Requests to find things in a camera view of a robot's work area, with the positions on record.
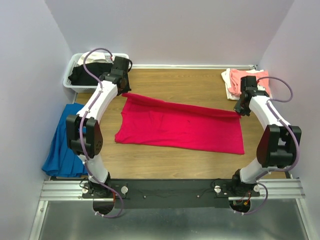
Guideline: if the white folded t shirt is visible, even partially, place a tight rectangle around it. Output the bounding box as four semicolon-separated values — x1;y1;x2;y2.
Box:
221;68;262;101

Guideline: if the cream t shirt in basket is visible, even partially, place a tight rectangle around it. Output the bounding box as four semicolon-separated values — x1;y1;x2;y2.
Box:
77;51;108;66

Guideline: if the pink folded t shirt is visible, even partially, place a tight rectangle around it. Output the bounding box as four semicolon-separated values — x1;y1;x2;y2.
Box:
229;69;271;97

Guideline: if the black t shirt in basket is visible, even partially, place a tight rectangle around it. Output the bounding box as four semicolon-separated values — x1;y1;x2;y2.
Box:
68;62;113;86

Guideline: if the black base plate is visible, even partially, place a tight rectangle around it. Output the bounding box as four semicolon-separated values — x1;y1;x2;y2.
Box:
82;178;260;209

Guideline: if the red t shirt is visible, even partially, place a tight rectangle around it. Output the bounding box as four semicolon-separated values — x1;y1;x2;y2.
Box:
115;93;245;155

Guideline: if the aluminium rail frame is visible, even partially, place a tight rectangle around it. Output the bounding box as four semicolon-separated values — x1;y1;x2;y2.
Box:
30;178;317;240

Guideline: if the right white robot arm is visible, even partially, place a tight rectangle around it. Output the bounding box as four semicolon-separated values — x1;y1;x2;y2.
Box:
230;75;302;196

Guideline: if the white plastic laundry basket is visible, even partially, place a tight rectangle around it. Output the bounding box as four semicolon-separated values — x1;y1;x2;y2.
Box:
63;52;129;93

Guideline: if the blue pleated cloth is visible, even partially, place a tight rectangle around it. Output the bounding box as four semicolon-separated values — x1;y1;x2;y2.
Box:
42;103;88;178

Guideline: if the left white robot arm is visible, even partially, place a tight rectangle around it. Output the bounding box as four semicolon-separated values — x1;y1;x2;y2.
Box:
66;56;132;198

